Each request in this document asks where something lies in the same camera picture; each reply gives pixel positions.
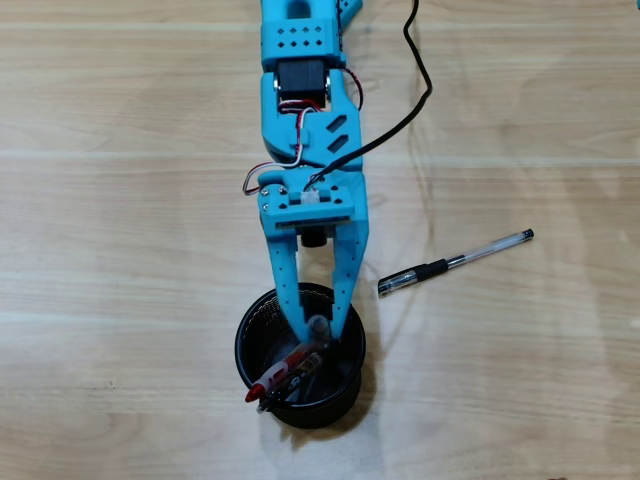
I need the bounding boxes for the red pen with white grip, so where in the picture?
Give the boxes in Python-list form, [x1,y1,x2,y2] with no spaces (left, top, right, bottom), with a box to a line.
[243,342,321,404]

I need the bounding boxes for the black camera cable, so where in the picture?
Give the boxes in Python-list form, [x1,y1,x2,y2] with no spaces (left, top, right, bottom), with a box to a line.
[302,0,434,195]

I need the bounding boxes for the red white black servo wire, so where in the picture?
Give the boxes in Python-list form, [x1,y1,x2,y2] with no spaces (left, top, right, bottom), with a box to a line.
[243,99,314,197]

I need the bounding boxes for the clear pen with grey grip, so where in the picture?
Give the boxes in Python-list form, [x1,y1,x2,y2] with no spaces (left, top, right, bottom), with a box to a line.
[305,313,334,351]

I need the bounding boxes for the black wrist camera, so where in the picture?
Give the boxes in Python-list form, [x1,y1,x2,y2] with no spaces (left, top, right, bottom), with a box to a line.
[273,215,350,249]

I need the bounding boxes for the black mesh pen holder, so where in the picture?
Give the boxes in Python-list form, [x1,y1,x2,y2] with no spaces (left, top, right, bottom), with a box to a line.
[234,282,367,430]

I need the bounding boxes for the clear capped pen black grip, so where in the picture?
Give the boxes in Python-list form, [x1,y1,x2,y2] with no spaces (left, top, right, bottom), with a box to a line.
[377,228,535,299]

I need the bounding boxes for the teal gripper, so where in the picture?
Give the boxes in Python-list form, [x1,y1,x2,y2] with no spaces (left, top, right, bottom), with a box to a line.
[257,167,371,346]

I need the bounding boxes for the black pen with chrome tip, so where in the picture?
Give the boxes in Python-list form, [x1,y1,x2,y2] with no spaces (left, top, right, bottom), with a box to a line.
[256,349,329,415]

